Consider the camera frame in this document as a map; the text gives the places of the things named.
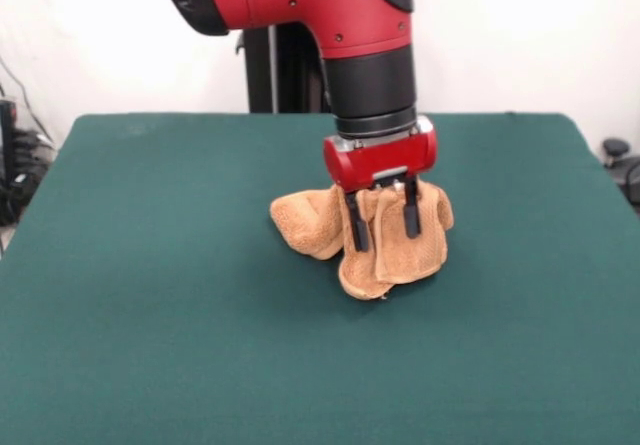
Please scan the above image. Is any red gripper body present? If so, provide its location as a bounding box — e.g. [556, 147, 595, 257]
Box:
[322, 127, 439, 190]

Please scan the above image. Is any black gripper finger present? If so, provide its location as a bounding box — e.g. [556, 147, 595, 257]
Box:
[403, 174, 422, 239]
[343, 188, 371, 253]

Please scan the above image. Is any orange terry towel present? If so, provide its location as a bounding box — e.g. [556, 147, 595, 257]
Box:
[269, 180, 456, 302]

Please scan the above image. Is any black office chair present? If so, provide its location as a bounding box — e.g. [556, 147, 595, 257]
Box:
[601, 137, 640, 202]

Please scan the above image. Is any dark green table cloth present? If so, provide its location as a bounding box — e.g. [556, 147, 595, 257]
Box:
[0, 112, 640, 445]

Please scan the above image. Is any black electronic box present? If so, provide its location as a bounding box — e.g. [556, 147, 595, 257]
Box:
[0, 97, 20, 165]

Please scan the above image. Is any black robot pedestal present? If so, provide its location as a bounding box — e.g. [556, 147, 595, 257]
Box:
[234, 0, 434, 114]

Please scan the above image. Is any black cable tangle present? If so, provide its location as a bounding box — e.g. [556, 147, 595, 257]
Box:
[0, 57, 59, 227]

